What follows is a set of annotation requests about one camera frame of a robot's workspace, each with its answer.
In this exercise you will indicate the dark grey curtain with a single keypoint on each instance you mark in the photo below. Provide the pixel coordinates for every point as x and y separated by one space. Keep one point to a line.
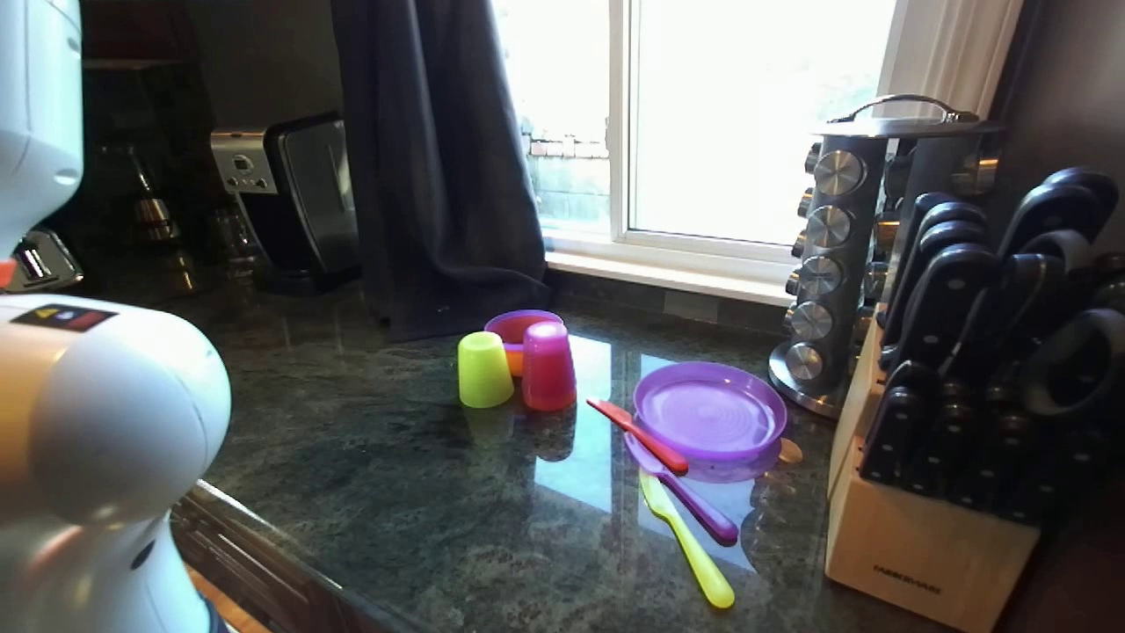
446 228

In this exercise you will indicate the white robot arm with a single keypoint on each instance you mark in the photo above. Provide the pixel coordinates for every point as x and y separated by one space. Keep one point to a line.
107 412

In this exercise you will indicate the white sheer curtain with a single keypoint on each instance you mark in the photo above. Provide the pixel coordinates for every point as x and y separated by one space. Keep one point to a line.
949 51

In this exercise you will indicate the pink plastic bowl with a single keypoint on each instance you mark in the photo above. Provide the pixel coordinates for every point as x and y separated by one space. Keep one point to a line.
510 329

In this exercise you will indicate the magenta plastic cup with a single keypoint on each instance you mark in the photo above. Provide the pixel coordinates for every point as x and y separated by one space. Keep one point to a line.
550 380

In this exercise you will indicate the yellow-green plastic cup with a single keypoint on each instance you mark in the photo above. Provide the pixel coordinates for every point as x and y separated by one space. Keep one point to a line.
482 371

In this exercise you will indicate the orange-red plastic knife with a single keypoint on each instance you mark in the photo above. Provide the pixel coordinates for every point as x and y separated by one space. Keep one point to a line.
627 424

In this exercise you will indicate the purple plastic plate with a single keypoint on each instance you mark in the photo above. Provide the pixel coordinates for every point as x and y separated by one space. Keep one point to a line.
710 412

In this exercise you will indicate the purple plastic spoon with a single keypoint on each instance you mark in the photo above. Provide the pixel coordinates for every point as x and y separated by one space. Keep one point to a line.
723 529

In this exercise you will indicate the silver black coffee maker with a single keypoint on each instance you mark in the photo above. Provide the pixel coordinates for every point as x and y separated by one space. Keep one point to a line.
293 192

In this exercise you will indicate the yellow-green plastic knife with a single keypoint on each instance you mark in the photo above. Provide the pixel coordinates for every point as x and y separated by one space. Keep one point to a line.
705 570

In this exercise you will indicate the steel spice rack carousel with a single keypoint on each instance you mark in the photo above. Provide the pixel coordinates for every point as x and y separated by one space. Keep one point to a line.
865 172

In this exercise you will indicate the wooden knife block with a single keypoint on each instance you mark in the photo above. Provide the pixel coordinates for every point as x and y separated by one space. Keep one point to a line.
919 554

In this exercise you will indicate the white window frame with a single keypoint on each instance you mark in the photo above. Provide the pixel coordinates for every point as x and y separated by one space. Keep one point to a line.
664 140

